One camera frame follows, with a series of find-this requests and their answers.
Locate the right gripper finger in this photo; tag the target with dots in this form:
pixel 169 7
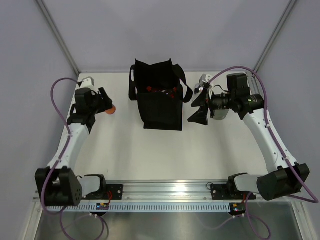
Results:
pixel 200 100
pixel 200 116

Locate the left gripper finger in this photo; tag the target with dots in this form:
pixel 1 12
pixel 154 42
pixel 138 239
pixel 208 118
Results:
pixel 101 107
pixel 106 99

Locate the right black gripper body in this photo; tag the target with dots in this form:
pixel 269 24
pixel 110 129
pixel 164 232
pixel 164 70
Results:
pixel 213 104

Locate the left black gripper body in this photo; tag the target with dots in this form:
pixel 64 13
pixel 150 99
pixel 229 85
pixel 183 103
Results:
pixel 97 103

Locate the orange bottle blue cap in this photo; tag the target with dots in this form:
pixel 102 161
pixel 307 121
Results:
pixel 111 111

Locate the grey-green pump bottle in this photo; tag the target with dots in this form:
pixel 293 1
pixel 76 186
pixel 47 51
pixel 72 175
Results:
pixel 220 114

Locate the dark red Fairy bottle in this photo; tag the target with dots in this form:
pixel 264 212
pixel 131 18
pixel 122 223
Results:
pixel 171 93

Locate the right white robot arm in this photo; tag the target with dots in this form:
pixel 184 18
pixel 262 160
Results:
pixel 285 175

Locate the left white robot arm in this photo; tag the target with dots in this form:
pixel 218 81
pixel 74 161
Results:
pixel 57 184

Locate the black canvas tote bag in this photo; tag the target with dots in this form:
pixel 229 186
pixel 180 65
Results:
pixel 158 111

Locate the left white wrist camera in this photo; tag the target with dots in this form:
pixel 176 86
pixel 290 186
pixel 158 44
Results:
pixel 89 83

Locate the right aluminium frame post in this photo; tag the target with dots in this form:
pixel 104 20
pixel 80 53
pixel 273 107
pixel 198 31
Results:
pixel 276 33

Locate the aluminium frame post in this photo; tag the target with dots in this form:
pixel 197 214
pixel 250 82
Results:
pixel 276 33
pixel 48 18

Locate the left aluminium frame post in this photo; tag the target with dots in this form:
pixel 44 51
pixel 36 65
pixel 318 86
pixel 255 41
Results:
pixel 48 18

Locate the aluminium mounting rail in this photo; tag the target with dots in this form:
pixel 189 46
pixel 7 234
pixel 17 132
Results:
pixel 169 191

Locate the white slotted cable duct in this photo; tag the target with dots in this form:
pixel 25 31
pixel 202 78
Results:
pixel 152 207

